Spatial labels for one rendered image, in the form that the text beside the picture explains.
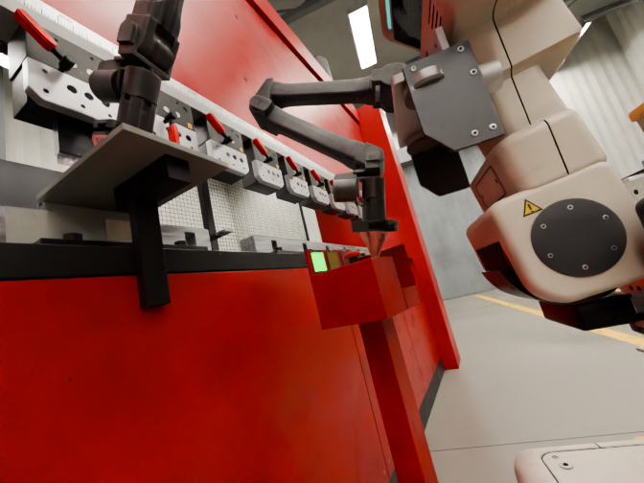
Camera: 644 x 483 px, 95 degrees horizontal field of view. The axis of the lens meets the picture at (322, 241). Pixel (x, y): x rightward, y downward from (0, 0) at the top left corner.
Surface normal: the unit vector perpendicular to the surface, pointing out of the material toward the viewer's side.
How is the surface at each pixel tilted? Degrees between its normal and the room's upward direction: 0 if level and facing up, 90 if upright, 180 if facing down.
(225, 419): 90
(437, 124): 90
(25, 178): 90
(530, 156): 90
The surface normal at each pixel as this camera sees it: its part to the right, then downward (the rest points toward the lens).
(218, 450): 0.85, -0.29
